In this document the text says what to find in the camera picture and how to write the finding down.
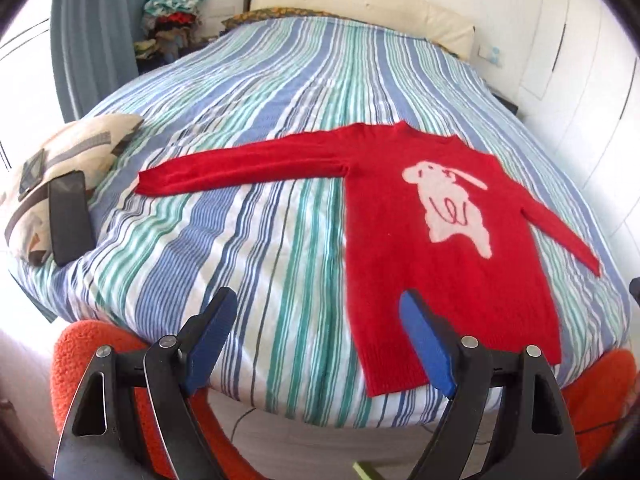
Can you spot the pile of colourful clothes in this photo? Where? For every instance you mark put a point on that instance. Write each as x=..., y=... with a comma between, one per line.
x=170, y=20

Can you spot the white wall socket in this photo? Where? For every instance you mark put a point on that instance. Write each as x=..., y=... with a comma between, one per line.
x=489, y=53

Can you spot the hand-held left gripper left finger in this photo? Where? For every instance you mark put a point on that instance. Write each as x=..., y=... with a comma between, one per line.
x=212, y=330

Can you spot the red sweater with white rabbit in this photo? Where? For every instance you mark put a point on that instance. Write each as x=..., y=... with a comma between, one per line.
x=390, y=240

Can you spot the striped blue green bed blanket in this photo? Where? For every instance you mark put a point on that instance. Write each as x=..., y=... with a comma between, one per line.
x=250, y=240

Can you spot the cream padded headboard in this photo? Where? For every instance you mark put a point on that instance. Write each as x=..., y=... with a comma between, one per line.
x=350, y=2

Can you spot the yellow patterned pillow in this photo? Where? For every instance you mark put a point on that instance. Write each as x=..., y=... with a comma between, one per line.
x=270, y=14

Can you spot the black phone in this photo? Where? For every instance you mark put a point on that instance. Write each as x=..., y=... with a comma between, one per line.
x=70, y=220

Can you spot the cream patterned cushion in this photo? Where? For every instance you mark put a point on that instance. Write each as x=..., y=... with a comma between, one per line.
x=75, y=140

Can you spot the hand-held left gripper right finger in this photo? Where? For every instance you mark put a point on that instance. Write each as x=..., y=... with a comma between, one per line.
x=427, y=340

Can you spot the blue curtain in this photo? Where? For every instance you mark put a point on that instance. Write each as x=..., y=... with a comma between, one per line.
x=100, y=35

